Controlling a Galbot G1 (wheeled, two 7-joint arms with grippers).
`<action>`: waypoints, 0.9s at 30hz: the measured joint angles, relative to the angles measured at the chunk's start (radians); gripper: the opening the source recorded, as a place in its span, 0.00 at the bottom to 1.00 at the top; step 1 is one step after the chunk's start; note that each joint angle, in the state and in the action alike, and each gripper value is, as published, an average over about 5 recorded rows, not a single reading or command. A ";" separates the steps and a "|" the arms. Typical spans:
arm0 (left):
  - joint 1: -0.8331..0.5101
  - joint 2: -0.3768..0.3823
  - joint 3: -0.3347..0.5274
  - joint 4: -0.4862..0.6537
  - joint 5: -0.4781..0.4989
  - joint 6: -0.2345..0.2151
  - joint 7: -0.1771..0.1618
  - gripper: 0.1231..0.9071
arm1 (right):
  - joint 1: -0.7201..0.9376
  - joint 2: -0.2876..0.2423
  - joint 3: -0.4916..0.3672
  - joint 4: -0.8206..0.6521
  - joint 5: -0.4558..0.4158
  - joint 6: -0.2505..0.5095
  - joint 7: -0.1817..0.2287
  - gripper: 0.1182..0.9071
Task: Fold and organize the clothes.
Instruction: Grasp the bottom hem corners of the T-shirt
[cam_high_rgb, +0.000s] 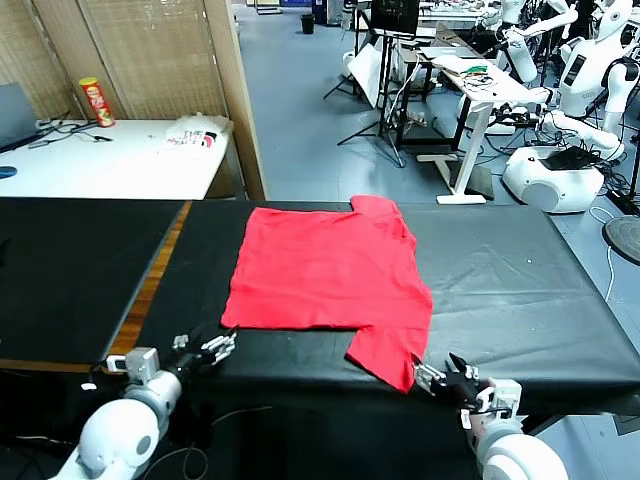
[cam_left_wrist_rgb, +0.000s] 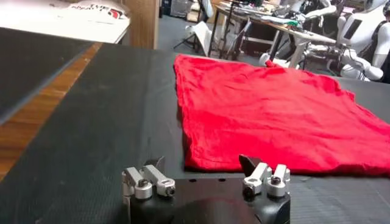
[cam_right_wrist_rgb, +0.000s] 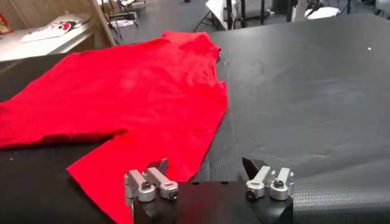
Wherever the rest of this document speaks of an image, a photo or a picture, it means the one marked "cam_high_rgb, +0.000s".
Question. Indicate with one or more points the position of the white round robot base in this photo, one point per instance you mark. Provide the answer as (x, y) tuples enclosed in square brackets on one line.
[(545, 185)]

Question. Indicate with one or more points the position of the red chips can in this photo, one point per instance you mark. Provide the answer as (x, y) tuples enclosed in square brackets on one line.
[(98, 101)]

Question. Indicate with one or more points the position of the black table mat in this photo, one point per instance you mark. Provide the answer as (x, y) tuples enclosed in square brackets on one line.
[(70, 275)]

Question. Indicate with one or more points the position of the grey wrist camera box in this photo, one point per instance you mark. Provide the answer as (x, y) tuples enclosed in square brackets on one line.
[(142, 362), (505, 395)]

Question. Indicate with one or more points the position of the white table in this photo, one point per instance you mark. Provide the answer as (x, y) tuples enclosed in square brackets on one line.
[(110, 165)]

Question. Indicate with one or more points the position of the white humanoid robot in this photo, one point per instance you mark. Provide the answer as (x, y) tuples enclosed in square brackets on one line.
[(580, 75), (522, 57)]

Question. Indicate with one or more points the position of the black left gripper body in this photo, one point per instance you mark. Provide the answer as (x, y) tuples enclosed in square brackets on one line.
[(190, 362)]

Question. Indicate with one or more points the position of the black power strip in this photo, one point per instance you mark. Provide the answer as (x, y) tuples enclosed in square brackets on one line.
[(622, 202)]

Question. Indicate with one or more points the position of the blue disc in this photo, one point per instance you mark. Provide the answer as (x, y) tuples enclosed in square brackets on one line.
[(7, 172)]

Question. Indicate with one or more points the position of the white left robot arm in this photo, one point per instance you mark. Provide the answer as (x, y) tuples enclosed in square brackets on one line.
[(115, 440)]

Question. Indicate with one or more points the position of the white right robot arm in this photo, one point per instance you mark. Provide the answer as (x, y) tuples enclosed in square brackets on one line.
[(515, 457)]

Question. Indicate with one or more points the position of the thin black tripod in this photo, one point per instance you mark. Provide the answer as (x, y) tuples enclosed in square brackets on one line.
[(341, 85)]

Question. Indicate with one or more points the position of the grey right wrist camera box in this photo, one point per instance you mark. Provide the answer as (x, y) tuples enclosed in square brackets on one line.
[(505, 395)]

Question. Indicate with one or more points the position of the red t-shirt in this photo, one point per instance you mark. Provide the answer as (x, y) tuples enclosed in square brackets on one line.
[(325, 270)]

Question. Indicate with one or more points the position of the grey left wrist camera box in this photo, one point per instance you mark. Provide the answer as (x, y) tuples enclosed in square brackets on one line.
[(142, 362)]

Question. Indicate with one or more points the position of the black trash bin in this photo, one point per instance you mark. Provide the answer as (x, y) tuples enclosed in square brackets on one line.
[(308, 24)]

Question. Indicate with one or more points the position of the black monitor tripod stand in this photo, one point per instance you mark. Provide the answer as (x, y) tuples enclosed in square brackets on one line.
[(387, 100)]

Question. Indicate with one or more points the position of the wooden desk with black legs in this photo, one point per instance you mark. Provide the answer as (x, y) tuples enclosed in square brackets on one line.
[(472, 145)]

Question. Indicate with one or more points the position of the wooden folding screen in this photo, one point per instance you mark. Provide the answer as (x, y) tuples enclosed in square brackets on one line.
[(150, 55)]

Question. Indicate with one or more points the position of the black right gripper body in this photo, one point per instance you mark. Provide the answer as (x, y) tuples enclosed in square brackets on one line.
[(465, 395)]

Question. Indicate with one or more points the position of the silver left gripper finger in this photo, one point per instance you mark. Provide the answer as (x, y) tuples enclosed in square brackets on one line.
[(181, 342), (220, 347)]

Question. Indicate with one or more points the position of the black monitor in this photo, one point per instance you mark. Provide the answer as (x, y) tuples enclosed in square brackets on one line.
[(395, 15)]

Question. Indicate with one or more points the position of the black round floor plate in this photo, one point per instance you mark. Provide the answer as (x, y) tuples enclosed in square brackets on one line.
[(625, 237)]

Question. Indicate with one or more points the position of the grey laptop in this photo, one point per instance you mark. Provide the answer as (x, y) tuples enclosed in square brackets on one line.
[(15, 115)]

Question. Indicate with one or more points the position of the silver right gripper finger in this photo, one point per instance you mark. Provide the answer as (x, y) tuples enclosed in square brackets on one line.
[(465, 372), (430, 379)]

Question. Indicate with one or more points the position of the white printed plastic bag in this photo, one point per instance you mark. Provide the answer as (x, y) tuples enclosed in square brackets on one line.
[(192, 135)]

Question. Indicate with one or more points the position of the white leaning board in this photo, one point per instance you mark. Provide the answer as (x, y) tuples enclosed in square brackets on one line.
[(367, 75)]

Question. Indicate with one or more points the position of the large black table cover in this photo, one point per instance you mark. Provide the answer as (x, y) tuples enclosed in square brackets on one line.
[(500, 300)]

